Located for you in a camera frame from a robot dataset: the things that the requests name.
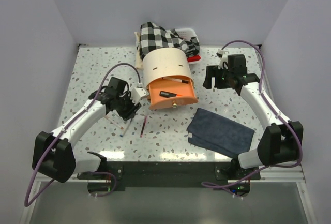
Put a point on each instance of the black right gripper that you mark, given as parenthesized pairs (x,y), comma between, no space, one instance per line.
(213,71)

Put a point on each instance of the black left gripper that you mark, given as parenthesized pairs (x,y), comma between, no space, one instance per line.
(130,113)

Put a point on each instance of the blue cap marker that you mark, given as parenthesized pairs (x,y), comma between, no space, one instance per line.
(126,128)

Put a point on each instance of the beige cap marker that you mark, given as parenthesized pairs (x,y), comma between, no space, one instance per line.
(113,122)

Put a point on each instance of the orange black highlighter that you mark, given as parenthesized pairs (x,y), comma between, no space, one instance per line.
(168,94)

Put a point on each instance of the green cap marker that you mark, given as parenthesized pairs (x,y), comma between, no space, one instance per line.
(176,80)

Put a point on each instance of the beige round drawer organizer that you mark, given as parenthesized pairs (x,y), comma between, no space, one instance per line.
(165,62)

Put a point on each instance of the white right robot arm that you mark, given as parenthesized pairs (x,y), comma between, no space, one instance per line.
(281,141)

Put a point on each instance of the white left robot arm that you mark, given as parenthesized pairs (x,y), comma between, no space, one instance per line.
(53,152)

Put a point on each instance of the dark red pen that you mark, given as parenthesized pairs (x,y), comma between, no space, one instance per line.
(143,126)

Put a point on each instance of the white plastic basket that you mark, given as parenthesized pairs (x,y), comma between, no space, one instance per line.
(186,33)

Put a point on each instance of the dark blue towel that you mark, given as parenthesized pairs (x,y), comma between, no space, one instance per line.
(219,134)

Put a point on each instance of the black white checkered cloth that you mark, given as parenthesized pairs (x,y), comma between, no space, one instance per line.
(153,37)

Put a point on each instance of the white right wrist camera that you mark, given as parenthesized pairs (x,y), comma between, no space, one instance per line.
(223,56)

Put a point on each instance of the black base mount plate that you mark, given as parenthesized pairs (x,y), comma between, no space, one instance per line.
(162,175)

